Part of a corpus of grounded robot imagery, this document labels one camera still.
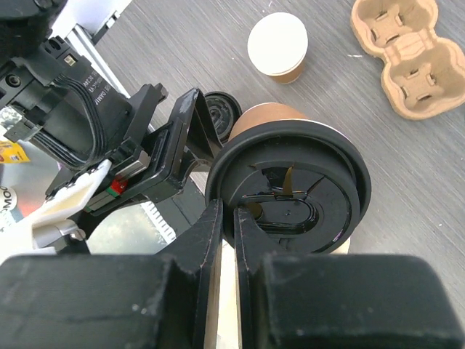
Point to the cardboard cup carrier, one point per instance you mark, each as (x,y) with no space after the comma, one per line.
(423,74)

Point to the paper cup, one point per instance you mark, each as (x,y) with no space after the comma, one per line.
(269,114)

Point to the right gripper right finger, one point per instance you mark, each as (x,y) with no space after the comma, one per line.
(305,300)

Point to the stack of paper cups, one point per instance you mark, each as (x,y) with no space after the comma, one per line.
(277,46)

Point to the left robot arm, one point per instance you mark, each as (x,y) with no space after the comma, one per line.
(34,19)

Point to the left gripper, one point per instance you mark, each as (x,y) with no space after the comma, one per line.
(65,108)

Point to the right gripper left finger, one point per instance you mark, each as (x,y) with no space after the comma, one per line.
(165,300)

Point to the black lid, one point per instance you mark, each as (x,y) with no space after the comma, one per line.
(225,110)
(360,173)

